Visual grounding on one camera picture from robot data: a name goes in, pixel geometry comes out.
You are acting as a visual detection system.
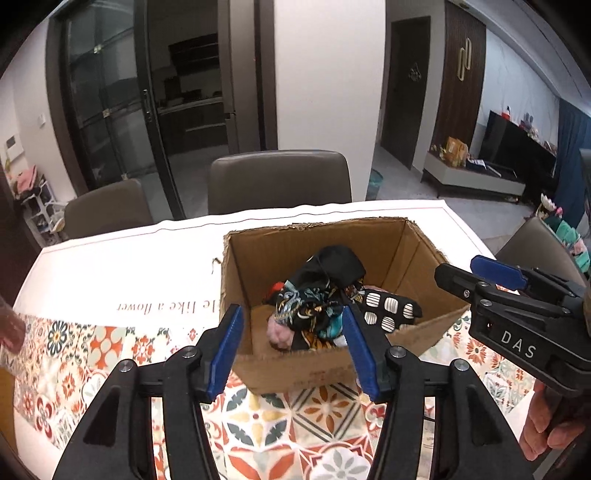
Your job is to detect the black white patterned pouch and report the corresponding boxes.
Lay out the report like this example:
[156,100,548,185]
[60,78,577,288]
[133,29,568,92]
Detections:
[353,288,423,334]

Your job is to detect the black floral scarf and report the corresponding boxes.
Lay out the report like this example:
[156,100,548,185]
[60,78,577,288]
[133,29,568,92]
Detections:
[263,245,366,351]

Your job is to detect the right human hand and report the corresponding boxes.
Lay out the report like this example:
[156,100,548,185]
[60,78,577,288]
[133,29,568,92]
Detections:
[519,380,590,461]

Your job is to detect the grey chair right side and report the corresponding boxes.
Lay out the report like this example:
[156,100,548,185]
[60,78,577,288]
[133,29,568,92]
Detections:
[496,217,587,286]

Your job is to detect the grey chair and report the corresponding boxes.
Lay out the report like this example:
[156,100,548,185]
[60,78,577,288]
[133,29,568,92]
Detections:
[207,150,352,215]
[64,179,153,239]
[496,217,587,286]

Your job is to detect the clothes rack with garments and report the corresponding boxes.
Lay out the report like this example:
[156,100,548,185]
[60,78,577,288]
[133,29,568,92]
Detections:
[536,193,590,275]

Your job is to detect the brown cardboard box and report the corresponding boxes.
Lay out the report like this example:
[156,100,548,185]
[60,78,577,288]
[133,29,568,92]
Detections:
[221,217,468,394]

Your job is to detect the white tv cabinet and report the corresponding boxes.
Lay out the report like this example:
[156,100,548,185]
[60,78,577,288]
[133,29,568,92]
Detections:
[421,153,525,200]

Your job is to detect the patterned white tablecloth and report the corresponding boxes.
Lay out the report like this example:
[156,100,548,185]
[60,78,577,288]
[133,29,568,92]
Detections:
[8,198,537,480]

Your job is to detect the blue curtain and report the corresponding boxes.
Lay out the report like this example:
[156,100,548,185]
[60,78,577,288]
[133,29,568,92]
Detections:
[554,99,590,227]

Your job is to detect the grey chair far middle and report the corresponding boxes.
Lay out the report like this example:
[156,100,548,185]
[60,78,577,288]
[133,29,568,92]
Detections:
[207,150,352,215]

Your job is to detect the white shoe rack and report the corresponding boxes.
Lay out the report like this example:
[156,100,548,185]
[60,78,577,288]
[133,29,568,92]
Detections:
[13,165,66,247]

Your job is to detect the grey chair far left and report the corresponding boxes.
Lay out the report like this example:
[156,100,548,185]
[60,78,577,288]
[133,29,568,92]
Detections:
[64,179,153,239]

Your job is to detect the dark glass sliding door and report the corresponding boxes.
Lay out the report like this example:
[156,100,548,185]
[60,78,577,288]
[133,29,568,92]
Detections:
[46,1,279,220]

